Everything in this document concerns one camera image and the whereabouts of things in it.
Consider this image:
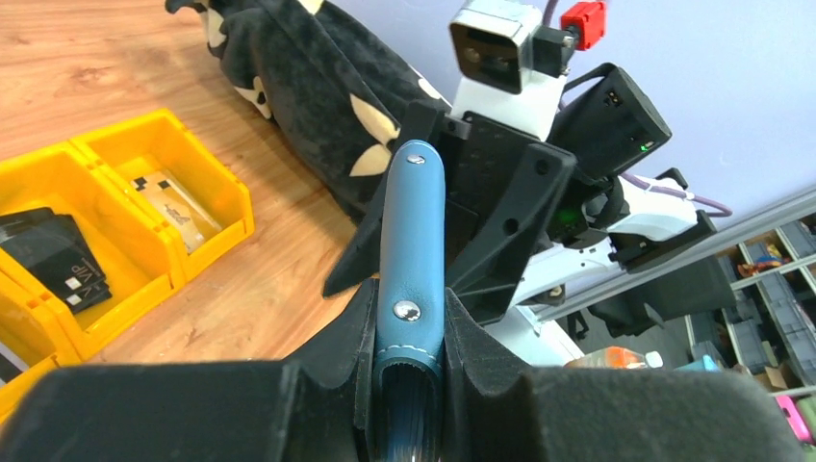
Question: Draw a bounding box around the right yellow bin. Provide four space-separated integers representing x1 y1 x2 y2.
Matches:
70 109 255 281

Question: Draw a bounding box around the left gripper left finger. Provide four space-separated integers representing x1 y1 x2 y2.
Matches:
1 279 378 461

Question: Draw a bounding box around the white grey cards stack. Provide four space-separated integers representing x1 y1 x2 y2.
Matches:
1 344 29 385

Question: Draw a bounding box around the middle yellow bin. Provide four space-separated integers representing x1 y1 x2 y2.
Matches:
1 143 186 359

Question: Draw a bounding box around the left yellow bin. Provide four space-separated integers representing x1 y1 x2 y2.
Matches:
1 273 73 419

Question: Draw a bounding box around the black cards stack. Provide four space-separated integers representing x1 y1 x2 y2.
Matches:
1 207 112 314

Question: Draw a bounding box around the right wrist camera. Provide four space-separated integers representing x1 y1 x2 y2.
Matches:
449 1 579 141

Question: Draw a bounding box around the gold cards stack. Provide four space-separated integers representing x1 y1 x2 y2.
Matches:
131 169 222 254

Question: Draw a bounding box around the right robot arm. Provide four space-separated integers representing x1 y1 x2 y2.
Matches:
424 63 729 325

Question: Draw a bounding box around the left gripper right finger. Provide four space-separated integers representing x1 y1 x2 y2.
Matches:
442 292 805 461

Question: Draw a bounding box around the black floral plush blanket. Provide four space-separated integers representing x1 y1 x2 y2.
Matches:
165 1 449 222

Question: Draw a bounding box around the yellow bin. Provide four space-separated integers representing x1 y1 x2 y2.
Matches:
1 273 73 419
1 143 186 359
70 109 255 281

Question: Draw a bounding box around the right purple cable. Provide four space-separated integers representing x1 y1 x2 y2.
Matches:
539 0 734 219

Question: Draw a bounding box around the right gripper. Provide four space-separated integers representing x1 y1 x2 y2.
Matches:
322 101 576 324

